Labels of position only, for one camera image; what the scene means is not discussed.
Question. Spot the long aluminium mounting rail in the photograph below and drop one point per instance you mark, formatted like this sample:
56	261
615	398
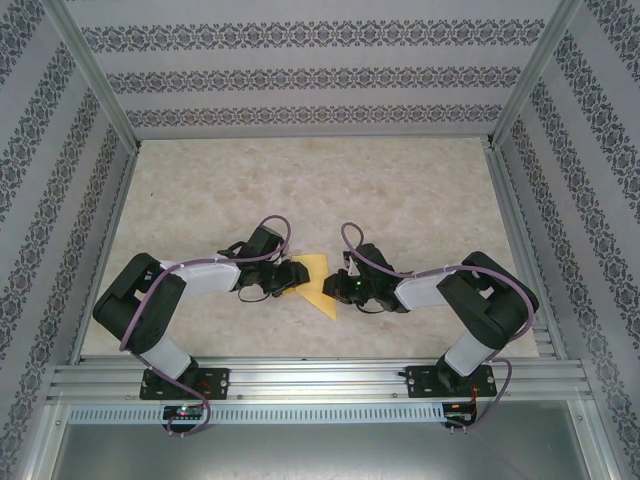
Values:
320	375

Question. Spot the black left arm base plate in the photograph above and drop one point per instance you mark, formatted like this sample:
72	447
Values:
217	382

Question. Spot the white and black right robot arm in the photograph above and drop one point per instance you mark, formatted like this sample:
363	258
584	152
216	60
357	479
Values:
420	292

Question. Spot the yellow paper sheet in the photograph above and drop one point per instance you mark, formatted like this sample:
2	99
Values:
317	292

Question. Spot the aluminium side rail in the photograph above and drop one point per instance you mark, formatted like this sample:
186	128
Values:
106	240
510	200

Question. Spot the circuit board with green light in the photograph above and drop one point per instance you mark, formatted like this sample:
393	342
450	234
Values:
182	412

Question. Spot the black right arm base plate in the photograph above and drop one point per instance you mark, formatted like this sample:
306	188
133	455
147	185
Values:
417	382

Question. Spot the aluminium frame post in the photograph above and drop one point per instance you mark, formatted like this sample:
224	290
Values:
531	75
95	75

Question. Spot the white right camera bracket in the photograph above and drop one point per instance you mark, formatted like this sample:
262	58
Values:
351	265

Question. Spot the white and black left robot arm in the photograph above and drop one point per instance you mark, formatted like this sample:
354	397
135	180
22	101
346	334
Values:
165	360

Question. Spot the grey metal shelf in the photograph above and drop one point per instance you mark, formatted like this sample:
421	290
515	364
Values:
320	455

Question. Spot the circuit board with blue light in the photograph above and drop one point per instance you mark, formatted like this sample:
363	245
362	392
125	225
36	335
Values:
457	410

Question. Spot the white camera bracket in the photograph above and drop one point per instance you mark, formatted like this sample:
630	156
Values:
291	254
351	265

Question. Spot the white left camera bracket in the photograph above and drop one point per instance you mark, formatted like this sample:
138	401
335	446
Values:
291	254

